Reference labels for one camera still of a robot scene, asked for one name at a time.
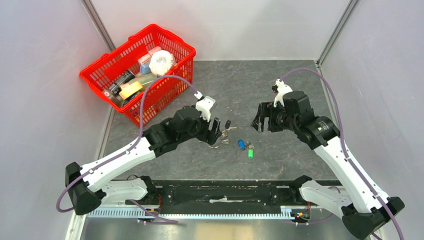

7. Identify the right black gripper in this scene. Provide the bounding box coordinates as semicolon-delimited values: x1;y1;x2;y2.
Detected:
250;101;299;132

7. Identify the keyring with key bunch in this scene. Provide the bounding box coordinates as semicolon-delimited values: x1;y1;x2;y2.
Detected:
205;120;237;149

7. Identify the blue tag key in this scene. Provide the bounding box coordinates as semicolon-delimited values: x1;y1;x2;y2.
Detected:
237;139;246;150

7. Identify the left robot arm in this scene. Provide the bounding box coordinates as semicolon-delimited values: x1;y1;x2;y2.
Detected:
65;106;221;216

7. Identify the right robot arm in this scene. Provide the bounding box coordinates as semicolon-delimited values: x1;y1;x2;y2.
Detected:
251;90;405;240

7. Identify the green tag key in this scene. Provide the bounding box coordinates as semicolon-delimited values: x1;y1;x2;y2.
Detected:
246;142;255;159

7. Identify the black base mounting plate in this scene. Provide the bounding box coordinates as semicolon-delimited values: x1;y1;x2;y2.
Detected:
137;180;307;215

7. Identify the red plastic shopping basket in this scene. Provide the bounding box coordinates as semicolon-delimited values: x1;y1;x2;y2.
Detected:
79;23;196;127

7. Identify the green bottle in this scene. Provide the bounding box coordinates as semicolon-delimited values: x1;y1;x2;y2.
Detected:
127;73;157;89

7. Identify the white round package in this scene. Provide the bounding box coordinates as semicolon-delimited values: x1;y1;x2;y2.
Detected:
149;50;177;77

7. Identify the blue small box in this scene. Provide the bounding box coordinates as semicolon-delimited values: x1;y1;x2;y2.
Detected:
139;63;151;75

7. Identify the yellow box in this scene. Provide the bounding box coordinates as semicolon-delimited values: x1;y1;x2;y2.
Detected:
118;81;143;100

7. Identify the pink white box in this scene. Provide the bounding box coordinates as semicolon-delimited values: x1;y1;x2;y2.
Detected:
137;46;162;66

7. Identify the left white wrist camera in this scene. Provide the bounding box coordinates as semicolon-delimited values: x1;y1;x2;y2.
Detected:
194;91;216;122

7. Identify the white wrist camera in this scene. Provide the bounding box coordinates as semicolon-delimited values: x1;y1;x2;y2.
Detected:
194;91;216;122
272;78;293;108

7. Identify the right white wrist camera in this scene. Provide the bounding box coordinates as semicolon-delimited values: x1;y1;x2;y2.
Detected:
272;78;293;108

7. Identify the white slotted cable duct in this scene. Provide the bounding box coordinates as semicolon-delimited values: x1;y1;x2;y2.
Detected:
86;205;299;220

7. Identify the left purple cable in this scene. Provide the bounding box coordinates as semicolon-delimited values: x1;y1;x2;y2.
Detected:
55;74;200;214

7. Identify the purple cable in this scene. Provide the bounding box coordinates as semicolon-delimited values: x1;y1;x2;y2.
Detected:
279;67;406;240
55;74;200;214

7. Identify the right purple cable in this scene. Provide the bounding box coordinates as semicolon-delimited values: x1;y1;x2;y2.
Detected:
279;67;406;240

